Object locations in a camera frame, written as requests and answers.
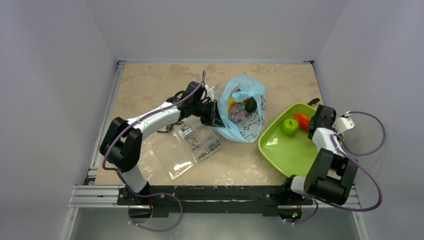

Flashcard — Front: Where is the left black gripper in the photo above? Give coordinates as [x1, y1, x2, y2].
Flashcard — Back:
[191, 99, 225, 129]

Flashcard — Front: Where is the red orange fake fruit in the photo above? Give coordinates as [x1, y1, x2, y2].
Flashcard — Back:
[294, 113, 310, 132]

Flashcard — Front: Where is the light blue plastic bag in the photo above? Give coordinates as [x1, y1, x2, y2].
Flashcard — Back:
[214, 75, 267, 143]

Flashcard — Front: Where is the yellow fake banana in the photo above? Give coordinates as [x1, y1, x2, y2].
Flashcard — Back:
[227, 97, 236, 112]

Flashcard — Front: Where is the green fake apple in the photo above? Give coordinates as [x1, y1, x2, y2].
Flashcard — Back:
[282, 118, 300, 137]

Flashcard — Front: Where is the dark green fake avocado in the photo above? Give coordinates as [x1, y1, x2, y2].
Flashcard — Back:
[244, 97, 258, 114]

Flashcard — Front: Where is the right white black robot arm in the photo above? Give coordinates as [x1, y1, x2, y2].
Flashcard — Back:
[280, 104, 358, 206]

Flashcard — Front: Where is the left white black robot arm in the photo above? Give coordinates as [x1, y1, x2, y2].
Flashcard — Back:
[99, 81, 225, 205]

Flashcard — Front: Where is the black yellow screwdriver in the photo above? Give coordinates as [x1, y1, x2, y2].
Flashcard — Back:
[307, 98, 321, 107]

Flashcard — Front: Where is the clear plastic screw box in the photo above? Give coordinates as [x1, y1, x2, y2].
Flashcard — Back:
[152, 117, 223, 180]

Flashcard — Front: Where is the black metal clamp tool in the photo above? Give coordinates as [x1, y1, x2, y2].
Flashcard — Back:
[156, 124, 174, 134]

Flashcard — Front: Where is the lime green plastic tray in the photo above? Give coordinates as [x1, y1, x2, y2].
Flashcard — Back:
[258, 103, 339, 177]

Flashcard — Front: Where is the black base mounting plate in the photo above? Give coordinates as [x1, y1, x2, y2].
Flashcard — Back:
[117, 185, 313, 218]

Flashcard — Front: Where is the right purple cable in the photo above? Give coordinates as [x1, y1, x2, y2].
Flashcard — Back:
[283, 111, 387, 226]

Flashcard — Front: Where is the purple cable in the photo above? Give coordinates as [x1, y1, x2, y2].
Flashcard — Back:
[283, 111, 387, 226]
[100, 70, 208, 233]

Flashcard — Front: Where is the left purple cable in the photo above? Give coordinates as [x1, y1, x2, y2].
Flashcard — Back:
[100, 70, 208, 233]

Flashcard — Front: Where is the aluminium front rail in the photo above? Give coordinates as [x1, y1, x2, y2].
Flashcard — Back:
[67, 185, 360, 209]

